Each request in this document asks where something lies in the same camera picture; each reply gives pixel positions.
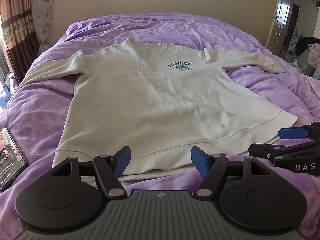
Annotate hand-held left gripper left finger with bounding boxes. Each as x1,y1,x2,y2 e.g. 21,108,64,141
51,147,132,198

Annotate purple bed blanket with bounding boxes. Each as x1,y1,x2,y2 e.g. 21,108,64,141
0,12,320,240

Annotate brown wooden door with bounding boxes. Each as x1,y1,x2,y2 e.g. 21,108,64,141
265,0,296,50

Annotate brown striped curtain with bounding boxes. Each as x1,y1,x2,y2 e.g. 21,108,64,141
0,0,38,83

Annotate white printed sweatshirt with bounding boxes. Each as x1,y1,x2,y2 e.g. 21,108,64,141
19,38,300,182

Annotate black smartphone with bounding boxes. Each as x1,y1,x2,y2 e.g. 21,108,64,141
0,127,26,190

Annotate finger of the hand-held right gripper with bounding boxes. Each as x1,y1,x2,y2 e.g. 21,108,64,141
248,140,320,160
278,122,320,140

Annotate pink bottle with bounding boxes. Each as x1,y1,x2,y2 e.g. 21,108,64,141
5,72,19,91

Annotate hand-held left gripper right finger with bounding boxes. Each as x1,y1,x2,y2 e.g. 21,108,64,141
190,146,269,198

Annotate blue item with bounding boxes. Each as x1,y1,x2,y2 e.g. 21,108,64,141
0,89,11,108

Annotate pink cloth bundle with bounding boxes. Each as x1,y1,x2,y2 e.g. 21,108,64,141
307,42,320,68

